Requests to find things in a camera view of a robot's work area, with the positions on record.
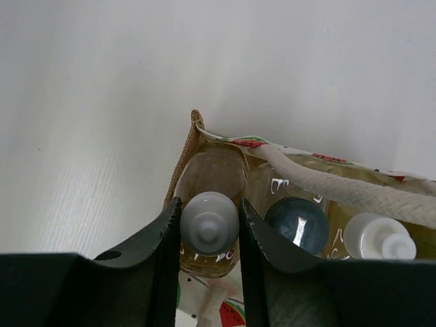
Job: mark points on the white cap amber bottle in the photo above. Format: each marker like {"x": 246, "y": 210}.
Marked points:
{"x": 210, "y": 188}
{"x": 355, "y": 234}

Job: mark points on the burlap watermelon canvas bag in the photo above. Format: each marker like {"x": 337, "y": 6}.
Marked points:
{"x": 405, "y": 197}

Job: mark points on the grey cap clear bottle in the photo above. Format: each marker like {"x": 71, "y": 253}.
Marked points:
{"x": 297, "y": 214}

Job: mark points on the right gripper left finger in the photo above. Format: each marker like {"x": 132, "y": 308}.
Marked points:
{"x": 132, "y": 284}

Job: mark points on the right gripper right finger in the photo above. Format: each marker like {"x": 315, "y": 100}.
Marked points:
{"x": 283, "y": 285}

